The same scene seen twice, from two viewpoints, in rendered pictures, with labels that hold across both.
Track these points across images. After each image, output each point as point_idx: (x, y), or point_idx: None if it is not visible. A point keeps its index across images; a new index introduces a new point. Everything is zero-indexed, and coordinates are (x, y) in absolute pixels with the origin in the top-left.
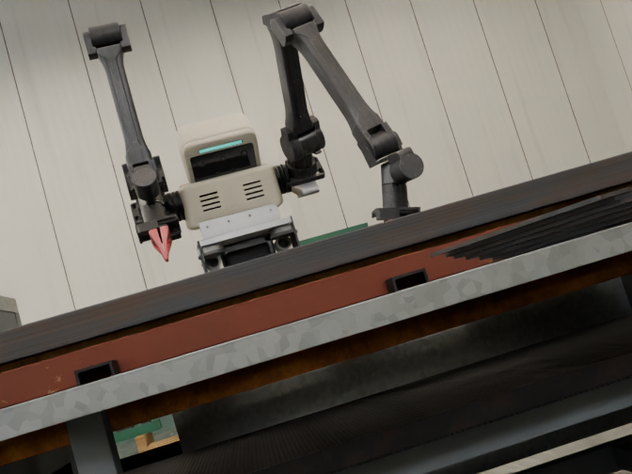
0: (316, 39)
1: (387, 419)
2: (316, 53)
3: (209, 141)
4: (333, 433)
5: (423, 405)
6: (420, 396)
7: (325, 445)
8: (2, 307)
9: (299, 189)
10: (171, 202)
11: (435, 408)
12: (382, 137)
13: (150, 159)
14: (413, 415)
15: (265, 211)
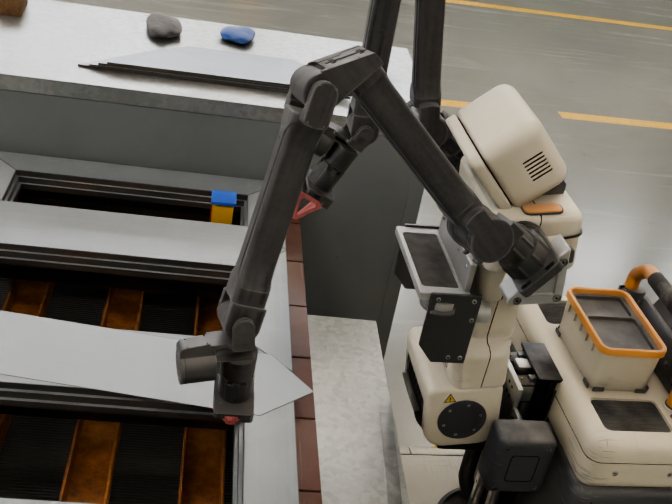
0: (280, 139)
1: (41, 459)
2: (271, 156)
3: (452, 133)
4: (74, 429)
5: (50, 487)
6: (127, 503)
7: (17, 416)
8: (381, 132)
9: (504, 278)
10: (458, 161)
11: (6, 486)
12: (222, 313)
13: (354, 113)
14: (14, 471)
15: (464, 261)
